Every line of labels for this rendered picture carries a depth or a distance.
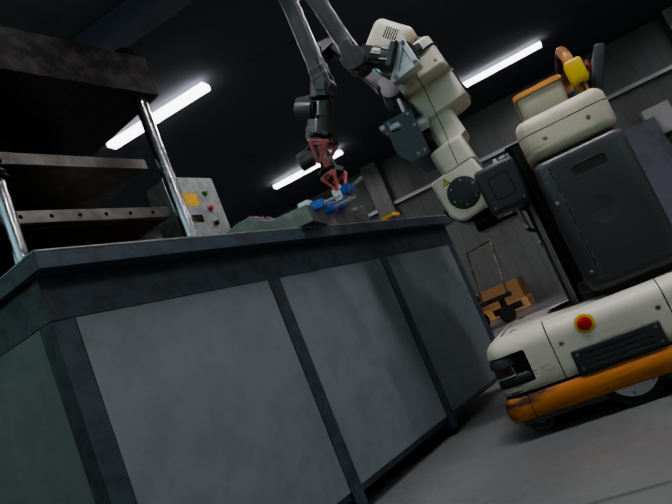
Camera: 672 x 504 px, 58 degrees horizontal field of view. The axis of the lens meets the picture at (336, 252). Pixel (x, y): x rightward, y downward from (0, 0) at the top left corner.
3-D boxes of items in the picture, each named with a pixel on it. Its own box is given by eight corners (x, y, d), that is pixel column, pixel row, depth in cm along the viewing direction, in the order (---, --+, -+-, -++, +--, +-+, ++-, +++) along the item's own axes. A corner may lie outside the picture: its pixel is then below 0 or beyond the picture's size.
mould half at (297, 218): (339, 227, 203) (326, 198, 204) (313, 220, 178) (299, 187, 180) (217, 285, 216) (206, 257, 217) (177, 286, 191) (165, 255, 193)
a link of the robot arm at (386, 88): (330, 25, 242) (337, 40, 251) (306, 48, 242) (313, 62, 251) (404, 87, 224) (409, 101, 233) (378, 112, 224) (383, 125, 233)
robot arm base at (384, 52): (395, 38, 180) (405, 51, 191) (370, 36, 183) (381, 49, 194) (389, 67, 181) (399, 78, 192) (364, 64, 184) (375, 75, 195)
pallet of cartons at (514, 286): (535, 300, 942) (523, 274, 948) (532, 304, 864) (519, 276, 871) (464, 328, 980) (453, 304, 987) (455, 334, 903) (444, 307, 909)
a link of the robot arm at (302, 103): (325, 76, 190) (334, 84, 198) (292, 79, 194) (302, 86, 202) (323, 114, 189) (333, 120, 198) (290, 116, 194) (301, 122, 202)
